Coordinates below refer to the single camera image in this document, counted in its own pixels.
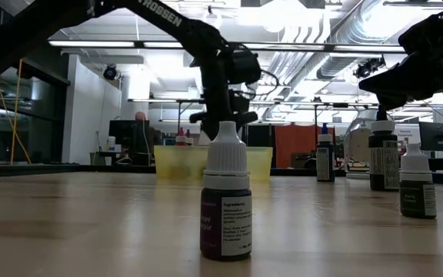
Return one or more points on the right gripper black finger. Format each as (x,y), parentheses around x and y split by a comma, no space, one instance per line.
(392,81)

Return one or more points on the purple-tipped food coloring bottle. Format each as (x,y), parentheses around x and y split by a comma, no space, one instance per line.
(189,141)

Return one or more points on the red-tipped food coloring bottle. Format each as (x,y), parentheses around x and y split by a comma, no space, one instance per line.
(180,141)

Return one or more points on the black-tipped food coloring bottle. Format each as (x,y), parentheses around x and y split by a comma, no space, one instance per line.
(377,165)

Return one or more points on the blue-tipped food coloring bottle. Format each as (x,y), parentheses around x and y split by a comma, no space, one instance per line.
(325,165)

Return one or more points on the small grape purple dropper bottle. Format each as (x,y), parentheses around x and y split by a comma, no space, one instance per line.
(225,231)

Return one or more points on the small dark green dropper bottle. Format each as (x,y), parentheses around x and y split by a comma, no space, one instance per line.
(417,200)

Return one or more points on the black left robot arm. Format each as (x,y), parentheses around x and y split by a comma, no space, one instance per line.
(175,23)

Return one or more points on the black partition panel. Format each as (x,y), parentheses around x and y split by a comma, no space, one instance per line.
(262,136)

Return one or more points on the black ceiling spot lamp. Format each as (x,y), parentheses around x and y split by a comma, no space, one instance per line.
(367,68)
(110,72)

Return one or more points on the yellow translucent plastic bin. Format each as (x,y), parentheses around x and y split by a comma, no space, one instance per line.
(175,163)

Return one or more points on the orange partition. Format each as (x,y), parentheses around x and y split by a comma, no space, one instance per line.
(290,142)

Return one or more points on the white printed sign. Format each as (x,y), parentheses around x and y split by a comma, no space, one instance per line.
(410,132)

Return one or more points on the black computer monitor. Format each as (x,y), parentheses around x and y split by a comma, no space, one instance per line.
(123,132)
(437,134)

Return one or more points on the person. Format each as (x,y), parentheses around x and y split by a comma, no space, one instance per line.
(140,116)

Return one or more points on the LED light bar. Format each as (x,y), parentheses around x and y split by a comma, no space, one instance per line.
(302,47)

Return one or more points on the white jug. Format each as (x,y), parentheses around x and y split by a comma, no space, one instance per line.
(110,144)

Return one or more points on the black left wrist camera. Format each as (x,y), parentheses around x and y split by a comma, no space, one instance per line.
(244,66)

